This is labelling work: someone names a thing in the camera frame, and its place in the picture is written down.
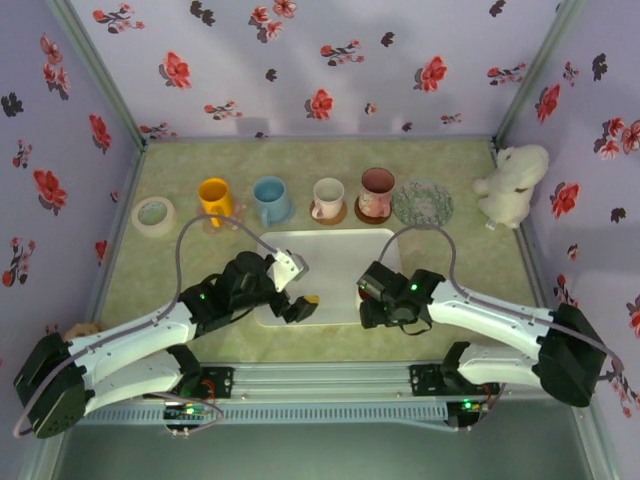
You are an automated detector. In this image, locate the white mug red inside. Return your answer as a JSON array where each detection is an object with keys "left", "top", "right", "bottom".
[{"left": 354, "top": 285, "right": 376, "bottom": 314}]

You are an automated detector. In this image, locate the pink flower-shaped coaster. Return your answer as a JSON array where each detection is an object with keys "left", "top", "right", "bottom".
[{"left": 192, "top": 199, "right": 249, "bottom": 234}]

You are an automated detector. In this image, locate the dark brown wooden coaster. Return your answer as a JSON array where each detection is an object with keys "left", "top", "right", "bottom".
[{"left": 353, "top": 194, "right": 394, "bottom": 225}]

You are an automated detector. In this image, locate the blue-grey round coaster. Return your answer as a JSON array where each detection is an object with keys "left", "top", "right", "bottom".
[{"left": 254, "top": 199, "right": 297, "bottom": 225}]

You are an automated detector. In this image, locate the green floral round coaster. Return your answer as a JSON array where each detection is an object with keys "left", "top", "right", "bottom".
[{"left": 390, "top": 180, "right": 455, "bottom": 227}]

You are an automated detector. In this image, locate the yellow mug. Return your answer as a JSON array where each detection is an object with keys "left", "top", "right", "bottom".
[{"left": 198, "top": 178, "right": 235, "bottom": 229}]

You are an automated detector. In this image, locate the woven rattan coaster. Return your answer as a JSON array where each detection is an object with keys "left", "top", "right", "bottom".
[{"left": 308, "top": 198, "right": 348, "bottom": 225}]

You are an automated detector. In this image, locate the light blue mug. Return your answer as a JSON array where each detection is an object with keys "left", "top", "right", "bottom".
[{"left": 252, "top": 175, "right": 291, "bottom": 226}]

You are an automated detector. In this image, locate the tall pink floral mug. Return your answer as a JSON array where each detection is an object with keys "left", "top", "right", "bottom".
[{"left": 358, "top": 167, "right": 396, "bottom": 219}]

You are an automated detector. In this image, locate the white pink mug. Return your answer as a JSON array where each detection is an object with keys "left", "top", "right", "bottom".
[{"left": 310, "top": 178, "right": 346, "bottom": 221}]

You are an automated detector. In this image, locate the white rectangular tray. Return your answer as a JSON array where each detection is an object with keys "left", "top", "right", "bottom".
[{"left": 253, "top": 228, "right": 404, "bottom": 327}]

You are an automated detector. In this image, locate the beige tape roll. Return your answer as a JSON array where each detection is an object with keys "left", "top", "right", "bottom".
[{"left": 130, "top": 196, "right": 177, "bottom": 239}]

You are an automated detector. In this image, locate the circuit board with green light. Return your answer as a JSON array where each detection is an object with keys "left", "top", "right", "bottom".
[
  {"left": 163, "top": 402, "right": 214, "bottom": 426},
  {"left": 446, "top": 398, "right": 490, "bottom": 429}
]

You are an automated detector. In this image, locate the brown teddy bear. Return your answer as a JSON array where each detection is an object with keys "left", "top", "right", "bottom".
[{"left": 63, "top": 322, "right": 105, "bottom": 342}]

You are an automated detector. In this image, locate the white plush toy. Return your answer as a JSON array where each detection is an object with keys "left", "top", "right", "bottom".
[{"left": 472, "top": 144, "right": 550, "bottom": 230}]

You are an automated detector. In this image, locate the lilac left arm cable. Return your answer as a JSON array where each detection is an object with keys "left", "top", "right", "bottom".
[{"left": 12, "top": 214, "right": 281, "bottom": 441}]

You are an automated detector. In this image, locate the lilac arm cable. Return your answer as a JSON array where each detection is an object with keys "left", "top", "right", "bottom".
[
  {"left": 378, "top": 223, "right": 625, "bottom": 434},
  {"left": 12, "top": 214, "right": 281, "bottom": 441}
]

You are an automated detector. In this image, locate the lilac right arm cable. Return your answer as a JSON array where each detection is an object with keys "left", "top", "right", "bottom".
[{"left": 378, "top": 223, "right": 625, "bottom": 434}]

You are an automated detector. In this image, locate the aluminium frame rail with grooves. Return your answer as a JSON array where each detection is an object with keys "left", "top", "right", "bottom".
[{"left": 107, "top": 360, "right": 596, "bottom": 402}]

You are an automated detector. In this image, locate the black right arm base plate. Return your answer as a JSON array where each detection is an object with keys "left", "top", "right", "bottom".
[{"left": 408, "top": 363, "right": 500, "bottom": 397}]

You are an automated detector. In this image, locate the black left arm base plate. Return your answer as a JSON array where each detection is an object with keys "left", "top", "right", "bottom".
[{"left": 197, "top": 367, "right": 235, "bottom": 400}]

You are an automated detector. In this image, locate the grey slotted cable duct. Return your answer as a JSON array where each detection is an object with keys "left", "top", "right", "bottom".
[{"left": 69, "top": 399, "right": 449, "bottom": 427}]

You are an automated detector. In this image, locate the grey aluminium side rail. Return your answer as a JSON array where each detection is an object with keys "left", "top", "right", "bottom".
[
  {"left": 492, "top": 139, "right": 559, "bottom": 314},
  {"left": 82, "top": 144, "right": 149, "bottom": 326}
]

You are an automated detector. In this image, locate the thin grey aluminium rail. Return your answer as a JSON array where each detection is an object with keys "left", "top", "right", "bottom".
[{"left": 142, "top": 133, "right": 499, "bottom": 146}]

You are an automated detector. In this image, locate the grey aluminium frame post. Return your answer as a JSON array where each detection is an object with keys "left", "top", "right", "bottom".
[
  {"left": 493, "top": 0, "right": 589, "bottom": 149},
  {"left": 19, "top": 429, "right": 64, "bottom": 480},
  {"left": 569, "top": 394, "right": 619, "bottom": 480},
  {"left": 43, "top": 0, "right": 149, "bottom": 149}
]

